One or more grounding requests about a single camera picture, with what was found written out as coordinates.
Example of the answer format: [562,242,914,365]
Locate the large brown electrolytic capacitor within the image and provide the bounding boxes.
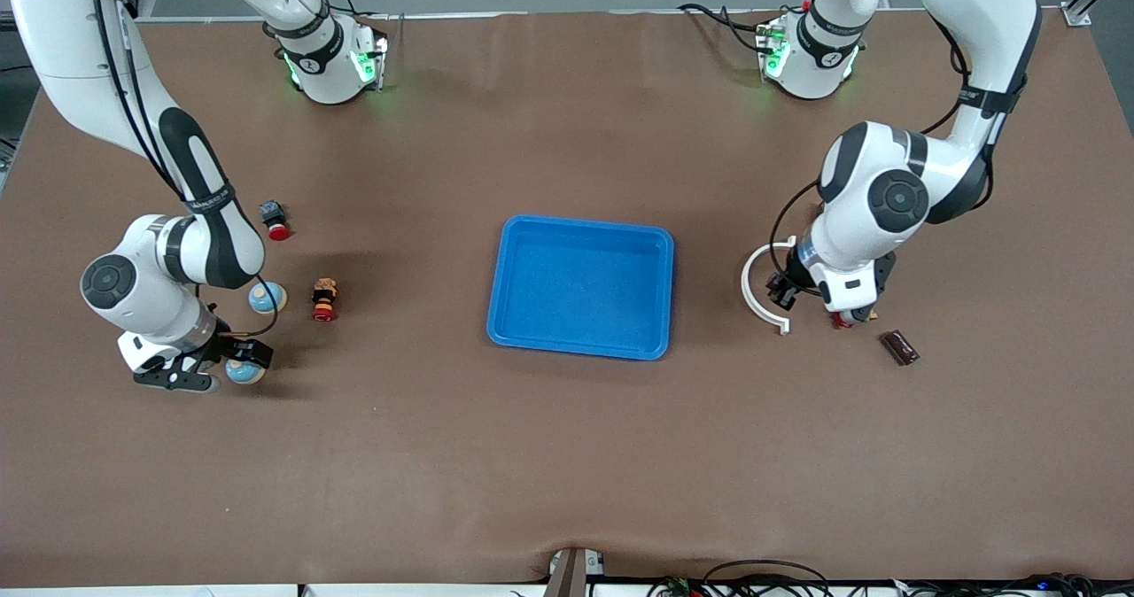
[881,330,921,367]

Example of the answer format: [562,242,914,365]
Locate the blue dome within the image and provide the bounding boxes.
[249,281,288,316]

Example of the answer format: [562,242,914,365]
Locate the black cable loop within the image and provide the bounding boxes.
[703,559,832,597]

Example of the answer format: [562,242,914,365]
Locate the grey brown camera bracket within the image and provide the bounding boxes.
[548,547,605,597]

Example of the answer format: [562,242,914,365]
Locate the black base cable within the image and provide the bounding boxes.
[677,1,770,54]

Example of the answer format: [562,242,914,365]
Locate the white curved pipe clamp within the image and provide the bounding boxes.
[741,236,798,337]

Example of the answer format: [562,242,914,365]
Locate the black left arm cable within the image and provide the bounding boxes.
[769,179,823,299]

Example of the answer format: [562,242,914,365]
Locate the blue plastic tray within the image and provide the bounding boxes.
[486,215,675,361]

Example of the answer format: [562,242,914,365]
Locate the black cable bundle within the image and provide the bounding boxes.
[904,572,1134,597]

